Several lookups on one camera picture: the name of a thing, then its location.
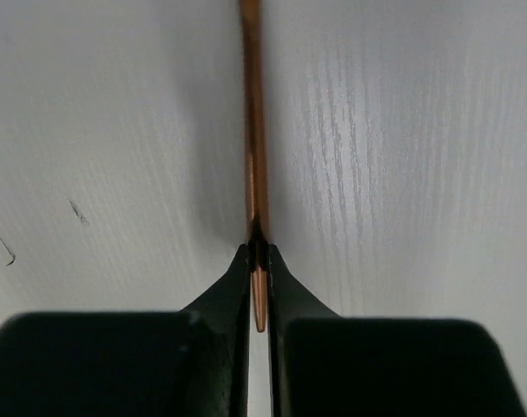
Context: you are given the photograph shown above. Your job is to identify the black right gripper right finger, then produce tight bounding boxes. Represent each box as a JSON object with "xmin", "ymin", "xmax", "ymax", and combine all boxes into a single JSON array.
[{"xmin": 267, "ymin": 244, "xmax": 340, "ymax": 417}]

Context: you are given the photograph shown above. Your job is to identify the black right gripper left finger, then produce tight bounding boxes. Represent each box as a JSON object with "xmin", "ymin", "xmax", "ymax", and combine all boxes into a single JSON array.
[{"xmin": 182, "ymin": 244, "xmax": 250, "ymax": 416}]

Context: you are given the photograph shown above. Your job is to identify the copper knife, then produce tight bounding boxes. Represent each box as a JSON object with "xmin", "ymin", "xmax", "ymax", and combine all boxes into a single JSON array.
[{"xmin": 240, "ymin": 0, "xmax": 269, "ymax": 333}]

